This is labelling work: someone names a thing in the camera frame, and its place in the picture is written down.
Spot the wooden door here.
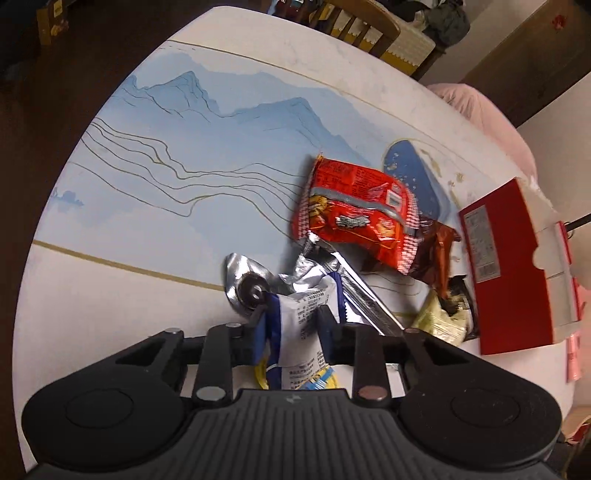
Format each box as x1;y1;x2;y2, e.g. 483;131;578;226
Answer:
462;0;591;127

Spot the pink cushion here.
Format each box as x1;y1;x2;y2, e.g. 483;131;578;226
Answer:
427;83;539;185

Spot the pink paper strip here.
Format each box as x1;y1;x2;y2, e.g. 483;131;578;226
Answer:
567;335;581;384

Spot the pale yellow snack packet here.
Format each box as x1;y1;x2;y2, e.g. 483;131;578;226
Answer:
411;293;469;347

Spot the brown foil snack bag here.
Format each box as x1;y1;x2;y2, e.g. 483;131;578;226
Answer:
360;217;462;301

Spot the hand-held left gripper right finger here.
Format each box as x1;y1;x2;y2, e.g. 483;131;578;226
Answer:
316;305;476;402

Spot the red orange snack bag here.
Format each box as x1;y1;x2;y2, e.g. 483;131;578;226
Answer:
290;154;428;276

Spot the silver foil snack packet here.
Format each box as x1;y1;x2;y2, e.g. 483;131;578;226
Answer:
225;233;407;337

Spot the sofa with cream cover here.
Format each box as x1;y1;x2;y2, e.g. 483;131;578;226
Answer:
360;9;437;77

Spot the dark clothes pile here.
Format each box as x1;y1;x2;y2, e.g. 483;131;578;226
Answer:
416;0;472;47

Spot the red cardboard box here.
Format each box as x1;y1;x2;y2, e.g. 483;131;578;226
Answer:
457;176;585;356

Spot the yellow blue white snack packet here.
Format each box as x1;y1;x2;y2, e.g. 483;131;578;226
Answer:
254;271;347;392

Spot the wooden chair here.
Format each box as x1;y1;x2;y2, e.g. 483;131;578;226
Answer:
295;0;402;58

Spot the dark brown chocolate packet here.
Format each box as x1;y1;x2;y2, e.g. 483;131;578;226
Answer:
438;274;481;341

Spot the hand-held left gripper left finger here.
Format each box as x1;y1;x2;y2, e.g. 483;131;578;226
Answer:
113;273;278;407

